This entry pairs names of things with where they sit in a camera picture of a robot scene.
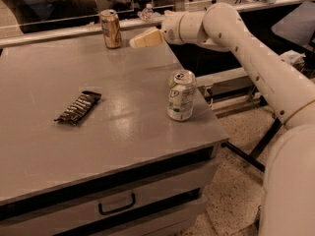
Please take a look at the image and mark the orange soda can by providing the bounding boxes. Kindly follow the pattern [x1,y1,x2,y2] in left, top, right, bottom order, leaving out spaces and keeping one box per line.
[99,9,122,49]

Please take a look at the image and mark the clear plastic water bottle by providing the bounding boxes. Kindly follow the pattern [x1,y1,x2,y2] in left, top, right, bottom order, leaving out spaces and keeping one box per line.
[138,3,154,22]

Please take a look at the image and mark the grey drawer with black handle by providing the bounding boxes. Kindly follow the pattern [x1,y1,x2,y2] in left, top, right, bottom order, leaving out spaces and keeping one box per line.
[0,159,218,236]

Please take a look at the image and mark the seated person in blue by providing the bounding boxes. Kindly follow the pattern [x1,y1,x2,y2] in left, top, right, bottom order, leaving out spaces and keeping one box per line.
[5,0,98,33]

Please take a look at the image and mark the green white soda can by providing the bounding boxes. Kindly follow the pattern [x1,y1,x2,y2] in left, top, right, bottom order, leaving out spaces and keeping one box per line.
[167,69,197,121]

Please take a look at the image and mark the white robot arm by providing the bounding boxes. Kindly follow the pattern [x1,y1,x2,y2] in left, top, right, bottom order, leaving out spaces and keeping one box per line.
[130,3,315,236]

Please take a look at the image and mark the white tissue packet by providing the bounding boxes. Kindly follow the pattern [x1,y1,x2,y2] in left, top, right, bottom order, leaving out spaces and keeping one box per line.
[280,50,305,66]

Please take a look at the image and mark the dark chocolate rxbar wrapper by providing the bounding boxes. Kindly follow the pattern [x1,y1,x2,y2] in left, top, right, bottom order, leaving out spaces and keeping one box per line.
[55,90,101,126]

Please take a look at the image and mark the black metal stand frame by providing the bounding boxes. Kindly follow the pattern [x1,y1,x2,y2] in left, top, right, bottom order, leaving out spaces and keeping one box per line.
[220,118,283,172]

